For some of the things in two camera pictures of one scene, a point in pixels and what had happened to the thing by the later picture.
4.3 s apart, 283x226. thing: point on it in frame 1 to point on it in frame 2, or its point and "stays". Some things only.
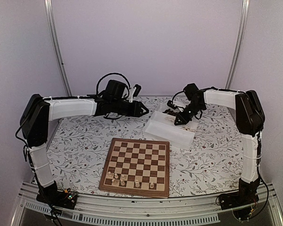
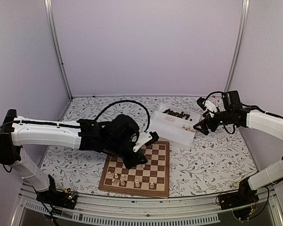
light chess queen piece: x=137 y=183 stays
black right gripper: x=183 y=121 to x=203 y=124
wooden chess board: x=137 y=167 stays
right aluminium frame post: x=245 y=11 stays
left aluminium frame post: x=48 y=4 stays
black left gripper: x=137 y=111 to x=136 y=161
